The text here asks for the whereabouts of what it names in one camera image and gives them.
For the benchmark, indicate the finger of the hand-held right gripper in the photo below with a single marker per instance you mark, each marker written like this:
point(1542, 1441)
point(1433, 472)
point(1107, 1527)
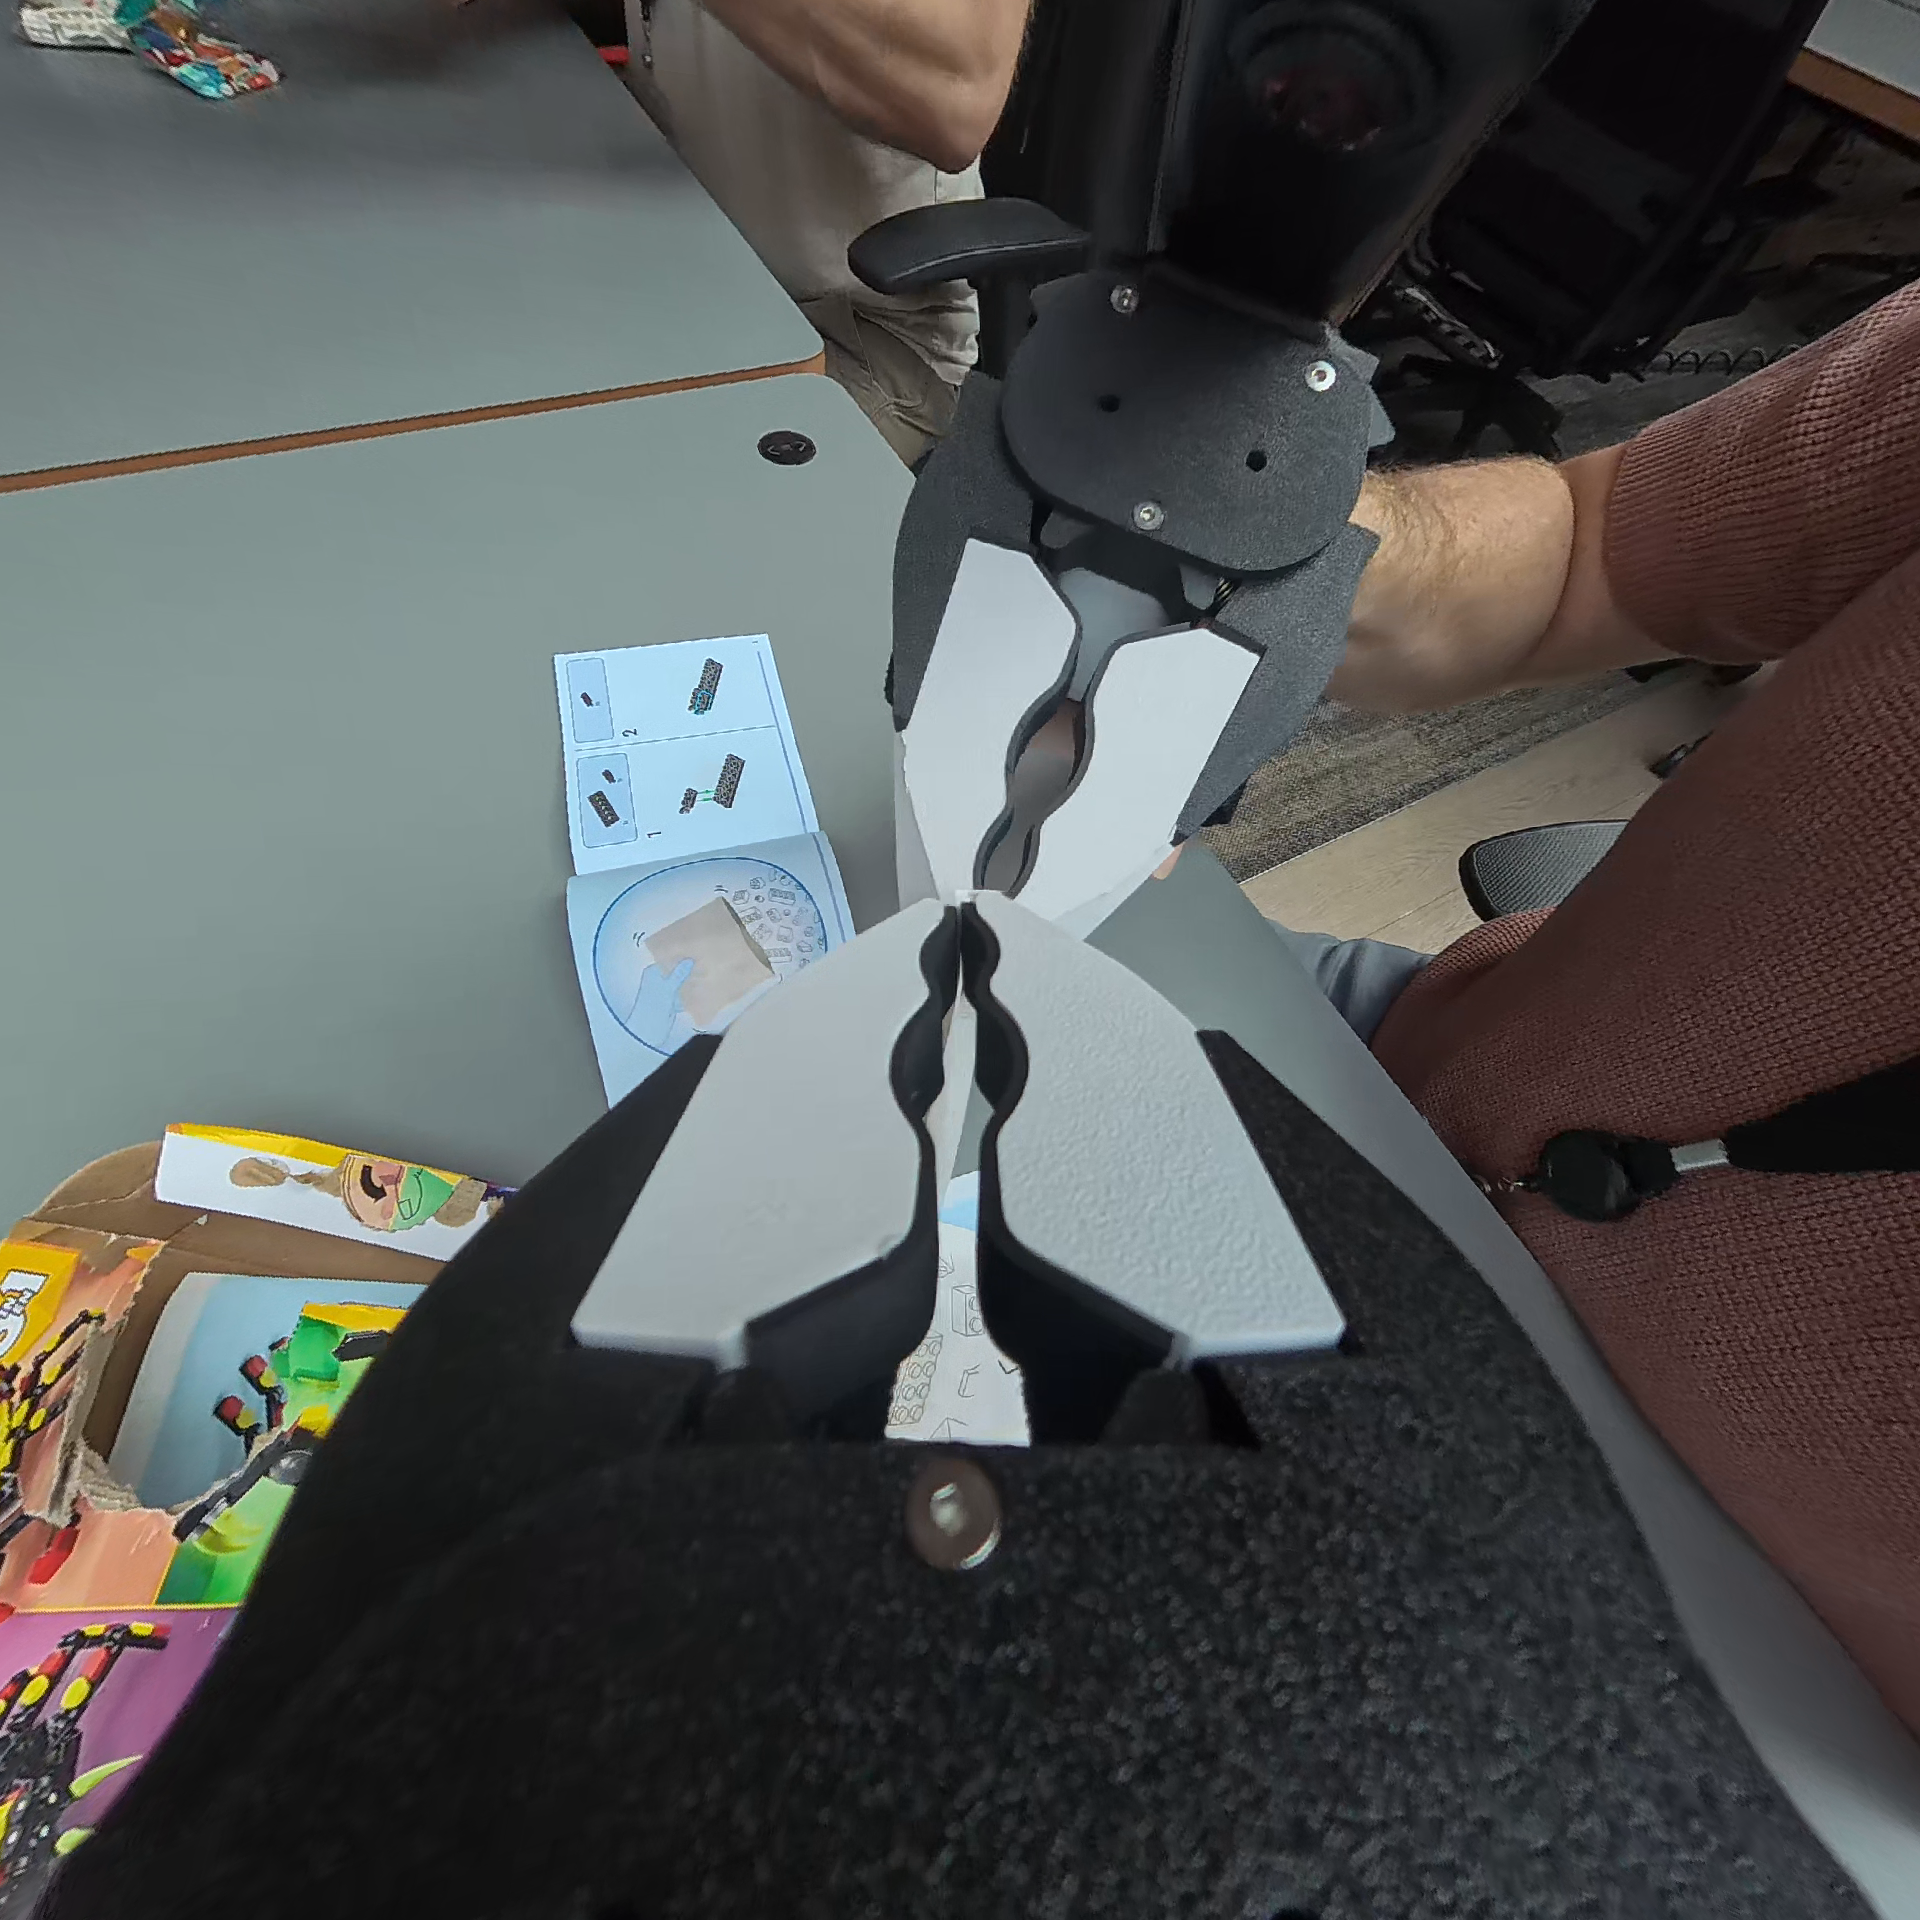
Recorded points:
point(1156, 749)
point(960, 674)

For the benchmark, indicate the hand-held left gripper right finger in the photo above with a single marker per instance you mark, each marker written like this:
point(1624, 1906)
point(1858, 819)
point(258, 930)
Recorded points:
point(1156, 1169)

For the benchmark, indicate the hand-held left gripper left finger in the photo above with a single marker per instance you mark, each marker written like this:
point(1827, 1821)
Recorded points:
point(779, 1169)

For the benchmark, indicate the person's right forearm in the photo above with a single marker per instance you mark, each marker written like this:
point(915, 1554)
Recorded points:
point(1470, 570)

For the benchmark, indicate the another person's forearm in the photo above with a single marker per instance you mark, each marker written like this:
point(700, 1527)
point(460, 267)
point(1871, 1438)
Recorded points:
point(854, 62)

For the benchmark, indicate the black desk grommet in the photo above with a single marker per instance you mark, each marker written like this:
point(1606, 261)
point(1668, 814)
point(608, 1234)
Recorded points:
point(788, 447)

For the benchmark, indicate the grey desk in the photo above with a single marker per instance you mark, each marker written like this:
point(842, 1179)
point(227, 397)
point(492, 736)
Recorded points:
point(300, 749)
point(377, 224)

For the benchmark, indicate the person's grey trouser leg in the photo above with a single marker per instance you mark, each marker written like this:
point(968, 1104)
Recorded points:
point(1358, 975)

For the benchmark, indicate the light blue instruction booklet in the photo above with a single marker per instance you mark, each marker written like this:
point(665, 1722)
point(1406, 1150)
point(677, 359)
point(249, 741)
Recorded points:
point(674, 749)

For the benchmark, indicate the black chair armrest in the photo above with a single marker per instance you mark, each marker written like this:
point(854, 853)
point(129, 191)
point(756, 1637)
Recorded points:
point(960, 242)

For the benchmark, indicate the black mesh office chair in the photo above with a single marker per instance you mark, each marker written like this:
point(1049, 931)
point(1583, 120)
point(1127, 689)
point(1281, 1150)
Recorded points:
point(1546, 867)

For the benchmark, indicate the black badge reel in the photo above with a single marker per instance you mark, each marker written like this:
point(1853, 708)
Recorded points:
point(1589, 1169)

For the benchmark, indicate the person's reddish sweater torso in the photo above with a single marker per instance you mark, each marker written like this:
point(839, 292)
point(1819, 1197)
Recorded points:
point(1724, 975)

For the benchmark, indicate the light blue toy booklet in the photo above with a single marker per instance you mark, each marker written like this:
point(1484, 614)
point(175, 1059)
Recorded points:
point(194, 1350)

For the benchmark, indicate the colourful torn toy box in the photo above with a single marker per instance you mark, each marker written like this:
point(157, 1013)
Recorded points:
point(89, 1532)

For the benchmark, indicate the colourful patterned pouch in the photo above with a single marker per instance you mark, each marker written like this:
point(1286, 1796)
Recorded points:
point(194, 53)

